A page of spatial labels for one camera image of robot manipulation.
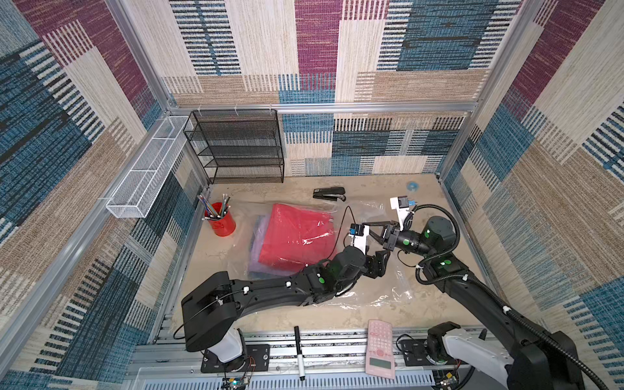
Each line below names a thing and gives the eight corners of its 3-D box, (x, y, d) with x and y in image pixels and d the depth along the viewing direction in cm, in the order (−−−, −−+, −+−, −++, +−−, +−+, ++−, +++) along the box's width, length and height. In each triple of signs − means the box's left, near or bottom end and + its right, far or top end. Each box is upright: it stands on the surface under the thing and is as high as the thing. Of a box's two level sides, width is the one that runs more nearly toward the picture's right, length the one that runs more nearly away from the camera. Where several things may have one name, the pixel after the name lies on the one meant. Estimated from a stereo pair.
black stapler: (312, 201, 114) (312, 195, 111) (312, 192, 118) (312, 187, 115) (344, 201, 114) (345, 195, 111) (344, 192, 118) (344, 187, 115)
